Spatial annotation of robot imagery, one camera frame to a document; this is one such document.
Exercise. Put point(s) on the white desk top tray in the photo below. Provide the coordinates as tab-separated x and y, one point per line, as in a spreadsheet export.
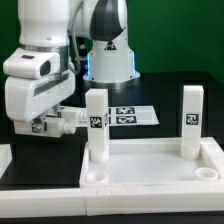
154	166

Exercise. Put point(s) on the white left fence bar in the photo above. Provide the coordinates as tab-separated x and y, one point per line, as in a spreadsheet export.
5	158

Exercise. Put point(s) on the paper sheet with markers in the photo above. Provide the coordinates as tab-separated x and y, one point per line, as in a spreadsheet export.
121	116

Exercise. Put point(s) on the white front fence bar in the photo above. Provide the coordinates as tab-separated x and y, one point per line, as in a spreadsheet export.
75	202

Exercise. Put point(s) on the white fence bar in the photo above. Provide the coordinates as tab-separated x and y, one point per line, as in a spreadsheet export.
5	158
75	202

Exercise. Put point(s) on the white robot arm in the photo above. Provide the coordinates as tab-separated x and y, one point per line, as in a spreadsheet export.
56	24

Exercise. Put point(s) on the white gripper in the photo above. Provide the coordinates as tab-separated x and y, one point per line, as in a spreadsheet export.
37	81

